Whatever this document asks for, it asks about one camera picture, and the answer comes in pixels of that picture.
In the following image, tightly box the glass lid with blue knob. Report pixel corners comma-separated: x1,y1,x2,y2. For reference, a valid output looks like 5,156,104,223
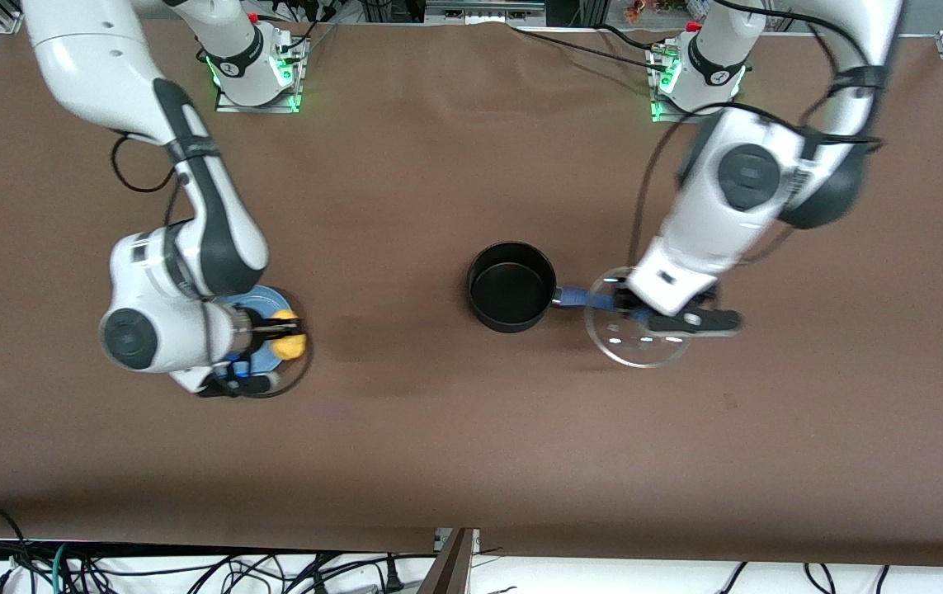
584,265,694,370

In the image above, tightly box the blue plate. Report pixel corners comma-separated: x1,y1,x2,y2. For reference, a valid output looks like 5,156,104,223
214,285,296,382

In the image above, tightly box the brown table cover sheet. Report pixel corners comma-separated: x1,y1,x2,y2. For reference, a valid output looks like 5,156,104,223
0,20,943,555

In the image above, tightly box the dark pot with blue handle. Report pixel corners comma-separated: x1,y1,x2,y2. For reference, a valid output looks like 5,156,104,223
466,240,617,336

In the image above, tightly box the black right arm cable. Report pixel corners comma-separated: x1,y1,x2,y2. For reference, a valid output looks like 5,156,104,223
111,130,185,196

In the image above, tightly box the dark metal table post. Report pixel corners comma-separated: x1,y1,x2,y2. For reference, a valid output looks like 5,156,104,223
416,528,482,594

